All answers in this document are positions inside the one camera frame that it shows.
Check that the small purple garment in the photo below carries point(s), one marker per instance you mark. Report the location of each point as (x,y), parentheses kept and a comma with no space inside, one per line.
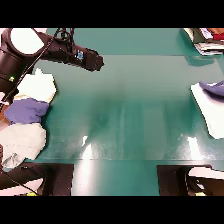
(26,111)

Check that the light grey garment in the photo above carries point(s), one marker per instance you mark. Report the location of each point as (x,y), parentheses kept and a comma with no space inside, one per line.
(21,141)

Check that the flat white garment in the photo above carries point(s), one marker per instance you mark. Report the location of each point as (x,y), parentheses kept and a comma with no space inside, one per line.
(210,113)

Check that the heap of clothes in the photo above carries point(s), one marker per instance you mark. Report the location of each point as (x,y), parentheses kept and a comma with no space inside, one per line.
(208,41)

